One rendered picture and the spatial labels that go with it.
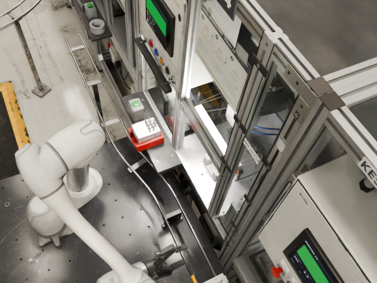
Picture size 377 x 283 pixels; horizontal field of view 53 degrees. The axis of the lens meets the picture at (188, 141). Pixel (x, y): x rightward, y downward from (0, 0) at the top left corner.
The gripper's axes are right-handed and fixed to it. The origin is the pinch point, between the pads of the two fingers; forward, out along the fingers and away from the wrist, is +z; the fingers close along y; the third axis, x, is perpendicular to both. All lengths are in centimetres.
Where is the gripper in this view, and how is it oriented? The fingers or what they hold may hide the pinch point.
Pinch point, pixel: (180, 255)
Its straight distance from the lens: 179.7
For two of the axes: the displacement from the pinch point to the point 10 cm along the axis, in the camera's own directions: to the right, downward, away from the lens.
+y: 1.3, -9.3, -3.4
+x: -6.5, -3.4, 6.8
